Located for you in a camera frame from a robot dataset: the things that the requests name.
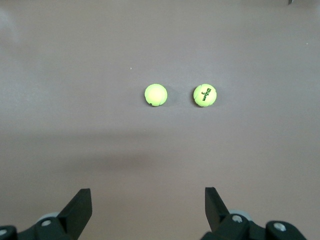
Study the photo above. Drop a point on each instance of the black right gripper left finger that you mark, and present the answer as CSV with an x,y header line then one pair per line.
x,y
75,215

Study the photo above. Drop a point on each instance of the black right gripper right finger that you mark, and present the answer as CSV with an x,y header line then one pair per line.
x,y
217,215

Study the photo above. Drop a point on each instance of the yellow Wilson printed tennis ball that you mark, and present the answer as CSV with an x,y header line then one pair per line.
x,y
200,100

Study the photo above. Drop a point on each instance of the plain yellow tennis ball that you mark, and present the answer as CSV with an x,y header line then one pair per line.
x,y
155,94

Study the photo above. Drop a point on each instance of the brown table mat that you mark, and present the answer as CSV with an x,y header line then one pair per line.
x,y
160,150

